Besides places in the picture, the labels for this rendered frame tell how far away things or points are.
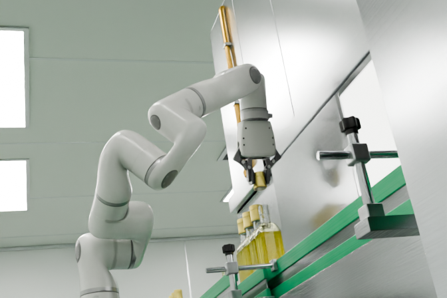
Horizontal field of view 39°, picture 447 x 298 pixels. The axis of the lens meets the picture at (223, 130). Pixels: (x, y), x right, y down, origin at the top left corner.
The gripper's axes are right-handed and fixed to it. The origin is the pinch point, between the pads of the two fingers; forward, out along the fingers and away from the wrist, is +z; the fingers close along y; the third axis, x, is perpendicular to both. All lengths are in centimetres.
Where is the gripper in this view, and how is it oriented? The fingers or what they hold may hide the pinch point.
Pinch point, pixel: (258, 177)
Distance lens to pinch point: 169.9
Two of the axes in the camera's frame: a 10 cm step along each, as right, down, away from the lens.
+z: 0.6, 9.8, -1.8
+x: 2.7, -1.9, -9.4
